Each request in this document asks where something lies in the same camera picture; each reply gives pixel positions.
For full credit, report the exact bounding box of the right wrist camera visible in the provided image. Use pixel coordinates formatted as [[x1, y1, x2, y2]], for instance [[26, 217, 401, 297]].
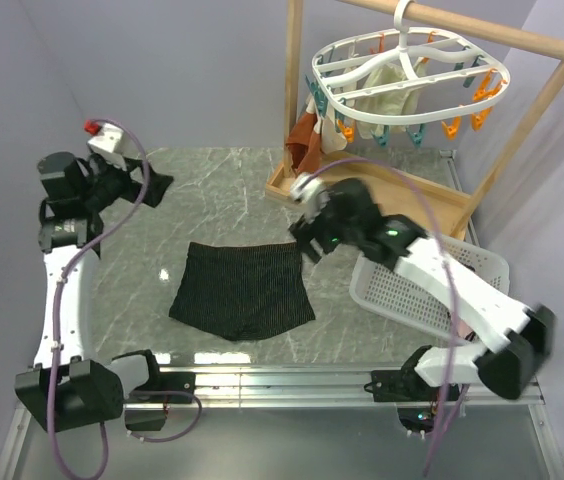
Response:
[[289, 173, 329, 223]]

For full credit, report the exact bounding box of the black striped underwear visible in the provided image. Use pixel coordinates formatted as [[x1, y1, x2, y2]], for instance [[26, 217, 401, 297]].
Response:
[[168, 242, 316, 342]]

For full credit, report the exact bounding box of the beige underwear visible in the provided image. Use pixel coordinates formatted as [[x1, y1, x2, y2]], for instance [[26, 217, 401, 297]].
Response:
[[305, 75, 350, 154]]

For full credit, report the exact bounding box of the teal clothes peg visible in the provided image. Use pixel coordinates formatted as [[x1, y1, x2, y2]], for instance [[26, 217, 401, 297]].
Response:
[[372, 125, 390, 147]]

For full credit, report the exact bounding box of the rust brown underwear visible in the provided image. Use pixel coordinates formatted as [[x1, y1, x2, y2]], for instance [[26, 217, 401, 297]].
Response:
[[285, 112, 321, 174]]

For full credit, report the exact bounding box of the orange clothes peg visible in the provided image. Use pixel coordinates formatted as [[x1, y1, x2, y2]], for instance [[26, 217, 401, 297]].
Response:
[[336, 120, 355, 144]]

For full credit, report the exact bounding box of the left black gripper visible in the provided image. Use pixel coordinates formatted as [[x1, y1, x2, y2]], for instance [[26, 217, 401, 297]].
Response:
[[82, 153, 174, 212]]

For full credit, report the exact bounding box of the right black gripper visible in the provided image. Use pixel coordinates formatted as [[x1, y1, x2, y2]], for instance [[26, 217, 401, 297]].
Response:
[[288, 193, 361, 266]]

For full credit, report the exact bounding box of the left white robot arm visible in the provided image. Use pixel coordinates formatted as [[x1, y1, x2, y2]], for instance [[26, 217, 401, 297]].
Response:
[[14, 151, 174, 433]]

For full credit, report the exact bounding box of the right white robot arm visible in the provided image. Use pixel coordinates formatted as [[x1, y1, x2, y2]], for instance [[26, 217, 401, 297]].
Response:
[[289, 174, 557, 400]]

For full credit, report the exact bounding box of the white plastic basket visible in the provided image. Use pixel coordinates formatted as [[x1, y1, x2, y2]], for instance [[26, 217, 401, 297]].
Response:
[[349, 234, 511, 346]]

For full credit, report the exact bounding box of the pink navy underwear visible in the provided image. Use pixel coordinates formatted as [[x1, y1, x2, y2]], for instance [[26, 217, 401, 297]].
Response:
[[448, 312, 476, 342]]

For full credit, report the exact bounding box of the aluminium mounting rail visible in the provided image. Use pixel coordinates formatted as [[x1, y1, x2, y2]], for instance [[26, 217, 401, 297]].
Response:
[[16, 362, 546, 411]]

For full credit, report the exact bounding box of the white clip hanger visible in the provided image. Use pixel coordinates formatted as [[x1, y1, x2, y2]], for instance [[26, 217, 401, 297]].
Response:
[[311, 1, 511, 127]]

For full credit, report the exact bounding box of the pale green underwear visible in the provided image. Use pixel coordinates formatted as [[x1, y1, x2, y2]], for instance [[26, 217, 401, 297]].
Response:
[[354, 64, 420, 140]]

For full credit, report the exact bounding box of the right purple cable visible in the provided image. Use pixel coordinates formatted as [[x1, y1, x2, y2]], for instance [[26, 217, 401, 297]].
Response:
[[311, 155, 468, 479]]

